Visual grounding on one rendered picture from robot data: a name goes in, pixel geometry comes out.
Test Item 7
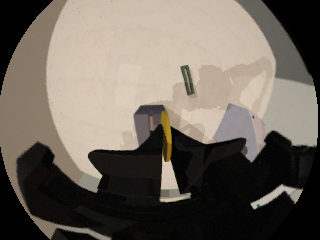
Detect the gold coin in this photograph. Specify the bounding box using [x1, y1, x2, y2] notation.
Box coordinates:
[161, 111, 172, 163]

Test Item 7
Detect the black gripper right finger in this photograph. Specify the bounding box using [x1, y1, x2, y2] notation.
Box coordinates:
[171, 127, 247, 195]

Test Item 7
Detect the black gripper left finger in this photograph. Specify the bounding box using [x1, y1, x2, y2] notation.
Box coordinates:
[88, 124, 164, 197]

